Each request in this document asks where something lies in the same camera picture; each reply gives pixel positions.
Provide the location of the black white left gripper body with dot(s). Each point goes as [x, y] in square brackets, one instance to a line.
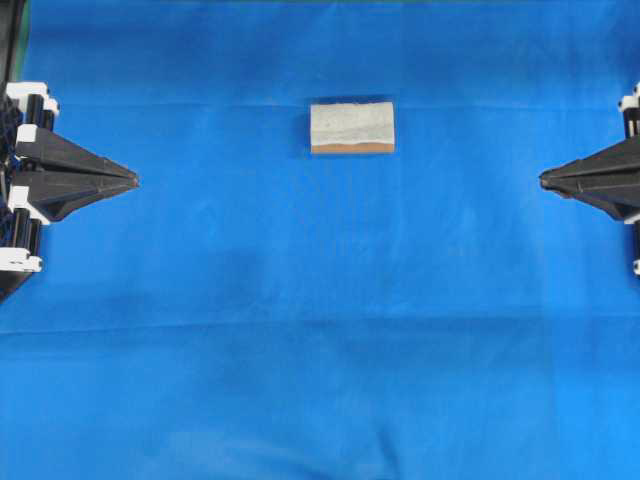
[21, 103]

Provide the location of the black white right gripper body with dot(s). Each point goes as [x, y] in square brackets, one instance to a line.
[629, 107]

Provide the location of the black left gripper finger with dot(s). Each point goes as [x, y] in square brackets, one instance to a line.
[65, 192]
[51, 150]

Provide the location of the grey and orange sponge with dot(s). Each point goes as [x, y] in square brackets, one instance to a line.
[352, 128]

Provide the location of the blue table cloth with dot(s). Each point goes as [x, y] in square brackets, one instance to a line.
[256, 311]

